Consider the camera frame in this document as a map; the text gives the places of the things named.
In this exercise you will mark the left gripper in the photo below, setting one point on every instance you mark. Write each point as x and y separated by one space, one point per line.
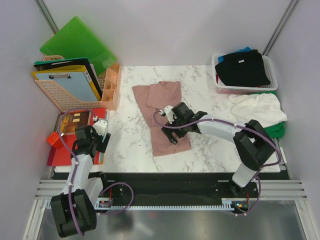
101 146

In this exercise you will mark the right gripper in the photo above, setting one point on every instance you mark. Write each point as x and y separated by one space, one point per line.
168 131

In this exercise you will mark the pink t shirt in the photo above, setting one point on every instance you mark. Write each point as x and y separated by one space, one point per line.
151 98

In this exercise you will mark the white t shirt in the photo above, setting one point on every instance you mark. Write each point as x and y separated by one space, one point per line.
264 108

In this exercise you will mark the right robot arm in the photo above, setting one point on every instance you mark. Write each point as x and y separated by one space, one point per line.
253 144

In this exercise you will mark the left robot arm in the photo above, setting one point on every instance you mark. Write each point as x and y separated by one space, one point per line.
73 209

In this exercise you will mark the teal folder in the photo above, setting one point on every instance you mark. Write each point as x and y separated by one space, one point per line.
101 155

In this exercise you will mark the brown book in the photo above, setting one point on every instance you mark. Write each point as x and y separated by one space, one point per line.
73 120

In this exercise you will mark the red folder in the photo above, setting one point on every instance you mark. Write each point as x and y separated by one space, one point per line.
62 157

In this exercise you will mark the red cube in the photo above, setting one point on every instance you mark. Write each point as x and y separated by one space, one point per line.
55 140

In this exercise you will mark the orange desk organizer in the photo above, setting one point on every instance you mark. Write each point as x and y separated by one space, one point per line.
110 82

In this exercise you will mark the blue clipboard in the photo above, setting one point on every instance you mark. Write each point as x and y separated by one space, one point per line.
76 83

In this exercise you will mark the pink file rack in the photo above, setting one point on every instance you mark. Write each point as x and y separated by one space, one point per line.
62 98

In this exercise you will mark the yellow folder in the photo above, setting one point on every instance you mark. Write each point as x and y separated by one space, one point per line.
72 68

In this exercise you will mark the black t shirt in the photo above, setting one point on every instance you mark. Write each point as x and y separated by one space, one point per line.
242 69

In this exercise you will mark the green t shirt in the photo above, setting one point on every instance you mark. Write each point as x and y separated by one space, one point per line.
276 131

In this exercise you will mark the black folder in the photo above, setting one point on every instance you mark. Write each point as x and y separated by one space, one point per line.
83 61

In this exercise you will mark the white laundry basket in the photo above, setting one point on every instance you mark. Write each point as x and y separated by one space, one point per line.
220 88

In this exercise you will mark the green plastic folder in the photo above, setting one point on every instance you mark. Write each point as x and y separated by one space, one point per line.
76 40

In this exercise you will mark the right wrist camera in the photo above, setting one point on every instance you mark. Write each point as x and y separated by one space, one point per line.
168 110

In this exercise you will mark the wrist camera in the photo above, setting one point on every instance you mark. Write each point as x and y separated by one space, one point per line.
101 127
168 110

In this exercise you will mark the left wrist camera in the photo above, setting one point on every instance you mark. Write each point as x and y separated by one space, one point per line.
101 127

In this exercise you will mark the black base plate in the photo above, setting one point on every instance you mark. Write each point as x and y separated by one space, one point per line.
123 194

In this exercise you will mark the white cable duct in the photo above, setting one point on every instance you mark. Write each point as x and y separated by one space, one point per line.
103 206

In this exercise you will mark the aluminium frame rail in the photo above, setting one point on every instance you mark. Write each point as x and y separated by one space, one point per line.
273 186

